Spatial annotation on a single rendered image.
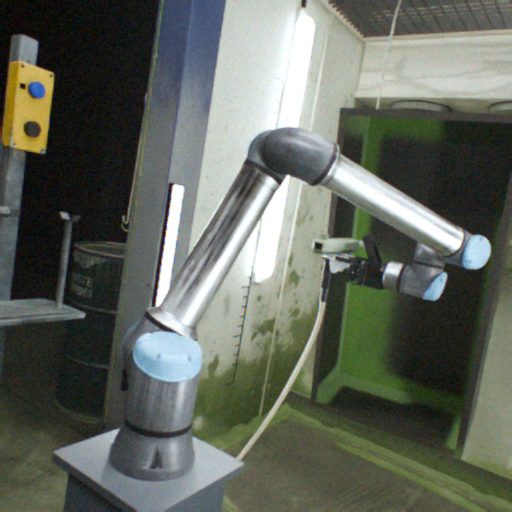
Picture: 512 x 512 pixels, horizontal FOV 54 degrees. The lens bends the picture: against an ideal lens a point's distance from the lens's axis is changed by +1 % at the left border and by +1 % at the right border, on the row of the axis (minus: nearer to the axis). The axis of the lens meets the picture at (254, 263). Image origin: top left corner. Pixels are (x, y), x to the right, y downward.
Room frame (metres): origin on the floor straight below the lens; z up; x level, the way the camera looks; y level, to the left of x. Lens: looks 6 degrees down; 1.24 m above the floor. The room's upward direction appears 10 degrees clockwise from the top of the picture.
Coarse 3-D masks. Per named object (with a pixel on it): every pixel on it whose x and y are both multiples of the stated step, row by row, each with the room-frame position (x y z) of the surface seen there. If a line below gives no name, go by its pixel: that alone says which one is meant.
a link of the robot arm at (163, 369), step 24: (144, 336) 1.10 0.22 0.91; (168, 336) 1.12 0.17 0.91; (144, 360) 1.02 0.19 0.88; (168, 360) 1.02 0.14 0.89; (192, 360) 1.04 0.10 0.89; (144, 384) 1.02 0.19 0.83; (168, 384) 1.01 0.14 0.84; (192, 384) 1.05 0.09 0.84; (144, 408) 1.01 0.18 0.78; (168, 408) 1.01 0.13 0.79; (192, 408) 1.07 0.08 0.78
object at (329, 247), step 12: (324, 240) 1.56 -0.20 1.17; (336, 240) 1.64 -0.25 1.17; (348, 240) 1.73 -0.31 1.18; (312, 252) 1.57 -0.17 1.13; (324, 252) 1.56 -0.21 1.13; (336, 252) 1.64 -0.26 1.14; (348, 252) 1.74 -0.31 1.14; (324, 264) 1.66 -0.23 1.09; (324, 276) 1.65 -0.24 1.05; (324, 288) 1.65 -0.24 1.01; (324, 300) 1.65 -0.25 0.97
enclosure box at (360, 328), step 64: (384, 128) 2.12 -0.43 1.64; (448, 128) 2.00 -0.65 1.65; (448, 192) 2.02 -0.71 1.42; (384, 256) 2.18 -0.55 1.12; (384, 320) 2.21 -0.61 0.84; (448, 320) 2.07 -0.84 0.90; (320, 384) 2.12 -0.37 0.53; (384, 384) 2.24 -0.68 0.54; (448, 384) 2.10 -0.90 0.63; (448, 448) 1.78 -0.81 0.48
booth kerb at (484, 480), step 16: (288, 400) 2.98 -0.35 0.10; (304, 400) 2.92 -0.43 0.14; (320, 416) 2.85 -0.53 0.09; (336, 416) 2.80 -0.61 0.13; (352, 432) 2.74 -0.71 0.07; (368, 432) 2.69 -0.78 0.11; (384, 432) 2.64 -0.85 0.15; (400, 448) 2.59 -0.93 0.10; (416, 448) 2.54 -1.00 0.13; (432, 448) 2.50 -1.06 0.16; (432, 464) 2.49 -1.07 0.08; (448, 464) 2.45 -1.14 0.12; (464, 464) 2.41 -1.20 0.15; (464, 480) 2.40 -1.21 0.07; (480, 480) 2.36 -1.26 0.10; (496, 480) 2.33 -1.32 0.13; (496, 496) 2.31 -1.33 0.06
